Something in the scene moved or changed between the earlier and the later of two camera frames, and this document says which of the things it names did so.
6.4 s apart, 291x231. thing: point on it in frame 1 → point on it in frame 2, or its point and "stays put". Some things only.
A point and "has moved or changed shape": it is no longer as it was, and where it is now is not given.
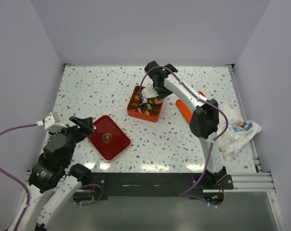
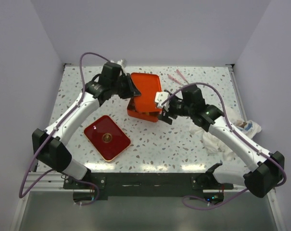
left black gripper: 85,127 → 131,89
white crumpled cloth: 238,133 stays put
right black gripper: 161,95 → 165,117
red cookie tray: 107,138 stays put
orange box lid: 184,110 has moved or changed shape
